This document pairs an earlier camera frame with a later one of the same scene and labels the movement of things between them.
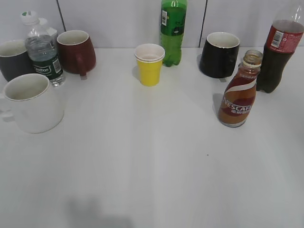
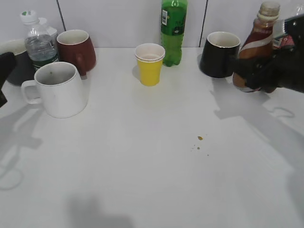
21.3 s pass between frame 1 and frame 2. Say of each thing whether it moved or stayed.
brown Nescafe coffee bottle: moved
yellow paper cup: stayed
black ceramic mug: stayed
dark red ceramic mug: stayed
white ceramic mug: moved
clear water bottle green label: stayed
